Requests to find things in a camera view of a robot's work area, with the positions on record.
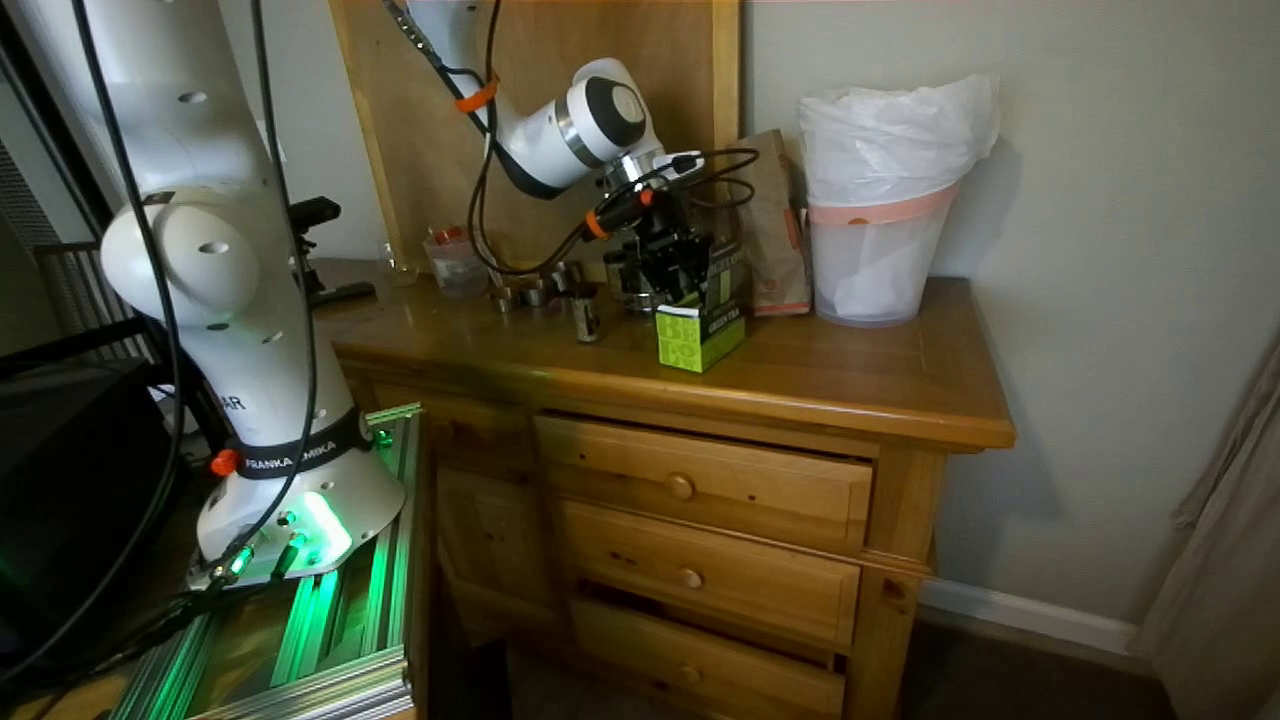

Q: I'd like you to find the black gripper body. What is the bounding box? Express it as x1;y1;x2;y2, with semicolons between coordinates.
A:
618;187;717;282

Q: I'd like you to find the green tea box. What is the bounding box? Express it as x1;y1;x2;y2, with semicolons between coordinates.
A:
652;244;750;382

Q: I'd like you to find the printed brown paper bag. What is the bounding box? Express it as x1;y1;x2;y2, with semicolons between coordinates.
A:
731;127;821;324

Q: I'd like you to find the small steel measuring cup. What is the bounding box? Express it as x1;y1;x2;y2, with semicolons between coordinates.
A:
534;273;581;316

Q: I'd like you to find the wooden dresser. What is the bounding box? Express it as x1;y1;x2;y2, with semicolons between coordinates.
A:
313;256;1021;720

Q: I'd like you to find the wooden backboard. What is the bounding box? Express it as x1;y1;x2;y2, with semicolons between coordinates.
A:
328;0;748;276

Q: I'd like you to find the clear plastic measuring jug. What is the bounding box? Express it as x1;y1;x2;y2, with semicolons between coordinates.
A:
418;221;490;301

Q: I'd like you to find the white trash bin with liner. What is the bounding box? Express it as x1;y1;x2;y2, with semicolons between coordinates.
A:
794;73;1002;327

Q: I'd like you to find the wide wooden drawer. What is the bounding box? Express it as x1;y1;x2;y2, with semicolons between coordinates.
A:
533;414;881;557
566;596;852;720
557;498;862;657

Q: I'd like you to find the white baseboard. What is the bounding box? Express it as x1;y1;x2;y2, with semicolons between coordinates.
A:
917;573;1152;673

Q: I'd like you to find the beige curtain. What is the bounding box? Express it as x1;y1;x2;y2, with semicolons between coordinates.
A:
1131;331;1280;720

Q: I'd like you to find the black monitor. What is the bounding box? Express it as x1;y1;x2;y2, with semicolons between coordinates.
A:
0;348;182;673

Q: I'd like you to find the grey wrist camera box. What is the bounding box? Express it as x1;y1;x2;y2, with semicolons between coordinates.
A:
617;146;711;192

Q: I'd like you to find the black camera stand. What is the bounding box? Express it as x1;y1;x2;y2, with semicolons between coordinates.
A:
284;196;379;311

